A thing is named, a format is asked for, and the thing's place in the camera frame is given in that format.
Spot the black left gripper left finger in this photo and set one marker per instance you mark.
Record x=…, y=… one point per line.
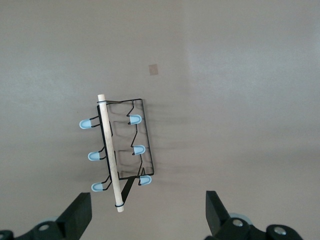
x=75, y=215

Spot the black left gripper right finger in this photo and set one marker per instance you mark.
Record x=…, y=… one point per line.
x=215, y=212

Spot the small brown tape square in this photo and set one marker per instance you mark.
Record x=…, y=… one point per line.
x=153, y=69

